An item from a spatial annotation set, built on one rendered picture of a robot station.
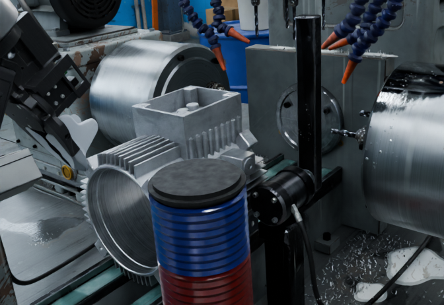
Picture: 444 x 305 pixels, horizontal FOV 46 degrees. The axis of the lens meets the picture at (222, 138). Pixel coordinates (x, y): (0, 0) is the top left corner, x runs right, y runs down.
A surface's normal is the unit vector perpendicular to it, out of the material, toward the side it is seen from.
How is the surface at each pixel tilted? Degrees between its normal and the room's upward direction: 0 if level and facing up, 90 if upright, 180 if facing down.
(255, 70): 90
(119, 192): 88
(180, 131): 90
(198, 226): 65
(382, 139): 69
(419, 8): 90
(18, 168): 58
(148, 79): 51
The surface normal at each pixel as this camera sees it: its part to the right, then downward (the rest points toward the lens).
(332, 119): -0.63, 0.31
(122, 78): -0.55, -0.29
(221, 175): -0.07, -0.94
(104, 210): 0.73, -0.04
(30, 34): 0.77, 0.17
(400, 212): -0.52, 0.72
